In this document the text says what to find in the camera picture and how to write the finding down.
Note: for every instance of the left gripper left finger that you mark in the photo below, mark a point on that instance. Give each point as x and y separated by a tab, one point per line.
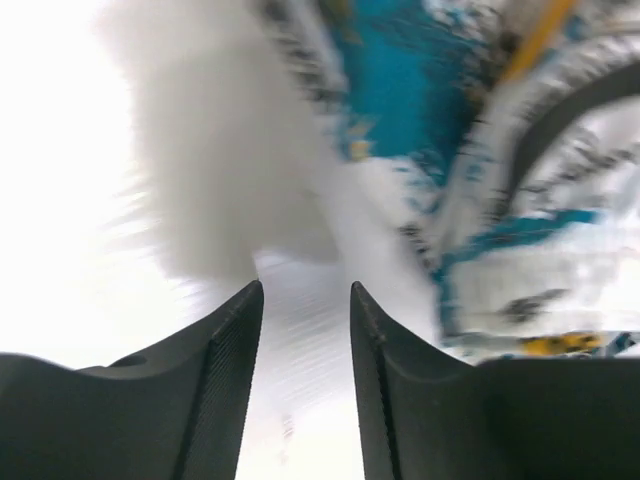
174	410

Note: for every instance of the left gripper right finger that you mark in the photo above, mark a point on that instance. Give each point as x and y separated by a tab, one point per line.
424	414

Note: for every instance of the white teal yellow patterned shorts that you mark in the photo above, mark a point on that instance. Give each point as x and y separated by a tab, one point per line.
500	140

